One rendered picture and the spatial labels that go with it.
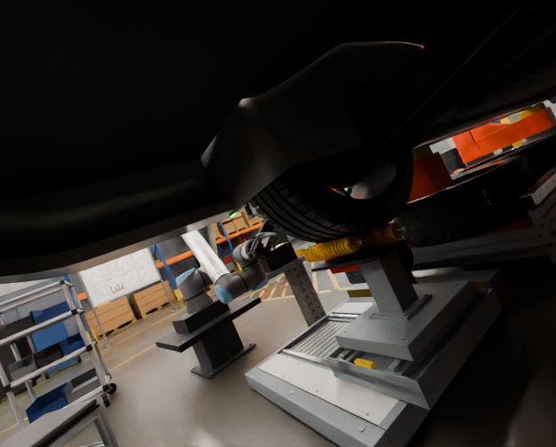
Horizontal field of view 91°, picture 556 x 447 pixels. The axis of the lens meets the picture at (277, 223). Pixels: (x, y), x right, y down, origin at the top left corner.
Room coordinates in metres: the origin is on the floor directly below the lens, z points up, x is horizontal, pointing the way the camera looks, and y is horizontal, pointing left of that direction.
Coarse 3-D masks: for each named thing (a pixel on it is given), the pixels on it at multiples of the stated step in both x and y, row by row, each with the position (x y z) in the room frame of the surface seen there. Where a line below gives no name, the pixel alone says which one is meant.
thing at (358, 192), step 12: (372, 96) 0.99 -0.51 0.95; (384, 108) 1.01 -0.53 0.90; (384, 120) 1.02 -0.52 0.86; (372, 144) 1.08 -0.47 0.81; (396, 156) 0.99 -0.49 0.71; (384, 168) 1.03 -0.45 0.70; (396, 168) 0.96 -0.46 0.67; (312, 180) 0.76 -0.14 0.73; (372, 180) 1.06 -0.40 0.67; (384, 180) 0.99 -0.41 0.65; (396, 180) 0.94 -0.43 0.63; (336, 192) 0.79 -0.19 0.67; (360, 192) 1.09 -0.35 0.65; (372, 192) 0.99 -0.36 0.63; (384, 192) 0.90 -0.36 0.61; (360, 204) 0.84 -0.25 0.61
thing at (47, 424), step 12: (72, 408) 1.12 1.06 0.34; (84, 408) 1.08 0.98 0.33; (96, 408) 1.12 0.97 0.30; (36, 420) 1.17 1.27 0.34; (48, 420) 1.10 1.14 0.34; (60, 420) 1.03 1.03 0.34; (72, 420) 1.03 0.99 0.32; (84, 420) 1.06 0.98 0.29; (96, 420) 1.11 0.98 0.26; (24, 432) 1.09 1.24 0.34; (36, 432) 1.02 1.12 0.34; (48, 432) 0.97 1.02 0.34; (60, 432) 1.00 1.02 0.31; (72, 432) 1.02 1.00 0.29; (108, 432) 1.12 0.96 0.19; (0, 444) 1.07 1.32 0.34; (12, 444) 1.00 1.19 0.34; (24, 444) 0.95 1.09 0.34; (36, 444) 0.93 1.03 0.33; (48, 444) 0.95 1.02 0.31; (60, 444) 0.98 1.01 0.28; (96, 444) 1.16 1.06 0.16; (108, 444) 1.11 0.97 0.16
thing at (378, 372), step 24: (480, 312) 0.89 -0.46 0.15; (456, 336) 0.80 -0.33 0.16; (480, 336) 0.86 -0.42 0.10; (336, 360) 0.95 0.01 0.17; (360, 360) 0.86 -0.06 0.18; (384, 360) 0.87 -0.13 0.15; (408, 360) 0.78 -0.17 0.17; (432, 360) 0.74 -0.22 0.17; (456, 360) 0.78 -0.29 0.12; (360, 384) 0.89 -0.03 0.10; (384, 384) 0.79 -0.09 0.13; (408, 384) 0.72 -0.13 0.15; (432, 384) 0.71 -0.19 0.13
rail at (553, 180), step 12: (552, 168) 1.29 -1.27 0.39; (540, 180) 1.16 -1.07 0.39; (552, 180) 1.13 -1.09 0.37; (528, 192) 1.04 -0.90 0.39; (540, 192) 1.04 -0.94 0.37; (552, 192) 1.10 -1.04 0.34; (540, 204) 1.03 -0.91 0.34; (552, 204) 1.08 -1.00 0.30; (540, 216) 1.01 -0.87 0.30; (552, 216) 1.03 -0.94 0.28
